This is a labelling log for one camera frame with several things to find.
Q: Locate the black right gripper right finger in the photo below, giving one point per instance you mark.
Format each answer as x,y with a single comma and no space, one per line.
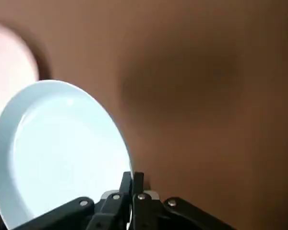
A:
158,215

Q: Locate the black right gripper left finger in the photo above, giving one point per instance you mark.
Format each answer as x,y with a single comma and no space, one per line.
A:
105,213

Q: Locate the pale blue plate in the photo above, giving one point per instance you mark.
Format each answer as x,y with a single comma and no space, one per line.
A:
62,143

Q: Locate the pale pink plate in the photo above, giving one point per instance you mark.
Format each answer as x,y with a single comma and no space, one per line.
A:
9,72

